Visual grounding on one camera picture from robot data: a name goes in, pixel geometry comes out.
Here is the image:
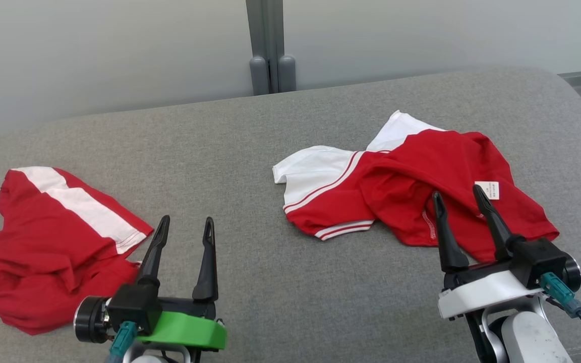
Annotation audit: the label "left arm cable teal connector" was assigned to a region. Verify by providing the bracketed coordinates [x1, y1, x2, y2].
[106, 322, 139, 363]

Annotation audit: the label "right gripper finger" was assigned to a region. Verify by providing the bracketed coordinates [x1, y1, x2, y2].
[473, 185, 526, 261]
[432, 192, 471, 274]

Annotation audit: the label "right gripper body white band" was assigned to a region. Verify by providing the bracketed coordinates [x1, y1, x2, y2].
[438, 255, 581, 319]

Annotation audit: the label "red shorts with white stripe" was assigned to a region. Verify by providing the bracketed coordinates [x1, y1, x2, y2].
[0, 166, 154, 336]

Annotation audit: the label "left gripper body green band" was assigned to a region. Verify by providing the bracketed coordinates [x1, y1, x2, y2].
[74, 296, 227, 351]

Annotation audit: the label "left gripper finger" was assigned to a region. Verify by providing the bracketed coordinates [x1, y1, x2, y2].
[137, 215, 171, 288]
[192, 217, 219, 302]

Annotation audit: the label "red jersey with white sleeves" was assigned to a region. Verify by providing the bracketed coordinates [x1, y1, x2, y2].
[272, 110, 559, 264]

